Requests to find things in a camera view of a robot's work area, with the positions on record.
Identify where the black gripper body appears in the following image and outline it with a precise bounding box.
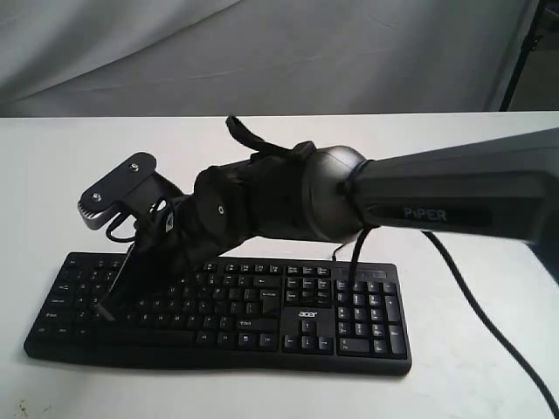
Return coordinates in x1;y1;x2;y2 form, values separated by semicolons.
124;196;236;301

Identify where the black velcro strap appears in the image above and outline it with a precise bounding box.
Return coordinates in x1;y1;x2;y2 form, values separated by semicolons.
224;114;289;158

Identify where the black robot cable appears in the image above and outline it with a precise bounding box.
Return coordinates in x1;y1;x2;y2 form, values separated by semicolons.
347;224;559;416

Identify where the black acer keyboard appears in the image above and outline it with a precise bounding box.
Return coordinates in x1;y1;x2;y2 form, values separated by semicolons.
24;252;411;376

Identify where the grey backdrop cloth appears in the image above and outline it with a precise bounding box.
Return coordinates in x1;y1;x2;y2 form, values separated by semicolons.
1;1;537;117

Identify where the black stand pole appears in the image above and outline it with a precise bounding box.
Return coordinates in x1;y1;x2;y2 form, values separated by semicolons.
500;1;558;112

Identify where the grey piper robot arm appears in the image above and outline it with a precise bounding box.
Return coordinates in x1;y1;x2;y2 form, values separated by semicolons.
92;117;558;321

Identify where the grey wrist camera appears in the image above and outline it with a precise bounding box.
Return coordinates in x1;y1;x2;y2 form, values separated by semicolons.
78;152;183;230

